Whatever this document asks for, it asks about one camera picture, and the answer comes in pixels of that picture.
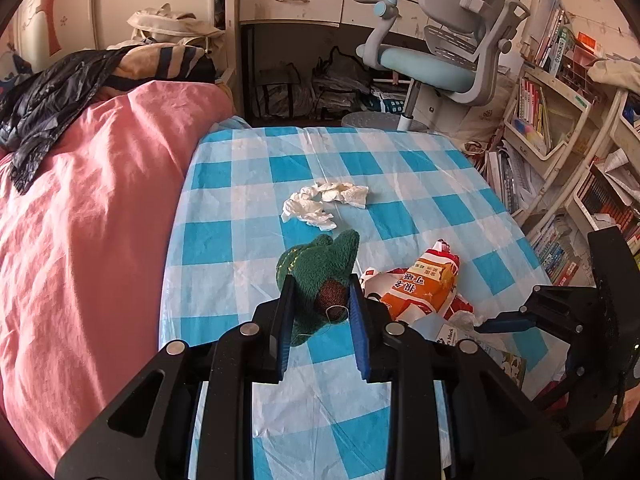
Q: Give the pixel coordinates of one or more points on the pile of books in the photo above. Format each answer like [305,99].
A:
[555,255]

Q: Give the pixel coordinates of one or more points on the blue white checkered tablecloth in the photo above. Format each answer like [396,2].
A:
[280,170]

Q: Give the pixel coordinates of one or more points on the black bag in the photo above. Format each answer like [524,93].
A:
[342,85]
[275,92]

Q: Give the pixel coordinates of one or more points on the white desk with drawers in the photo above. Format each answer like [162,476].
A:
[280,0]

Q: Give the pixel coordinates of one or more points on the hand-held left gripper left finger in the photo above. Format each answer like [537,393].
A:
[286,332]

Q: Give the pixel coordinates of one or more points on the striped pillow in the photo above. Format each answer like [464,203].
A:
[165,60]

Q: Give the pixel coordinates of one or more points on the cream cloth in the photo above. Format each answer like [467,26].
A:
[617,72]

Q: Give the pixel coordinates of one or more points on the green plush toy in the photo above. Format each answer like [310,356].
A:
[320,265]

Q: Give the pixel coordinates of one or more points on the white tissue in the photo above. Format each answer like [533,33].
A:
[305,208]
[350,194]

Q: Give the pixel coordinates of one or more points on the pink blanket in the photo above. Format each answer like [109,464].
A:
[95,240]

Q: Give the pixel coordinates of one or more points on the white printed packet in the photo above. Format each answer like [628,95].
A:
[492,350]

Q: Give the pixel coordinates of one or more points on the black puffer jacket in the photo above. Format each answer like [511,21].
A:
[45,95]

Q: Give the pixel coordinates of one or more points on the row of upright books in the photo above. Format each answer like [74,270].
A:
[552,30]

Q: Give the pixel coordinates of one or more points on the orange white snack bag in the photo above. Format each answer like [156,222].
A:
[425,290]

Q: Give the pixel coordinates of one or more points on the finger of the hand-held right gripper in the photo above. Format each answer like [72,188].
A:
[505,323]
[575,362]

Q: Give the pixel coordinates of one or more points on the white book cart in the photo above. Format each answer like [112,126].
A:
[560,125]
[610,180]

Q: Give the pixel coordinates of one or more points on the grey blue office chair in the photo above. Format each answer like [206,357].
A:
[425,62]

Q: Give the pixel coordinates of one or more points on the white plastic wrapper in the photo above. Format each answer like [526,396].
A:
[465,319]

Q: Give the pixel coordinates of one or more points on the beige canvas bag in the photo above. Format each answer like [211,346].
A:
[165,22]

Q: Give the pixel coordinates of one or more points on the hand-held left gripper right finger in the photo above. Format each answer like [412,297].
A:
[357,332]

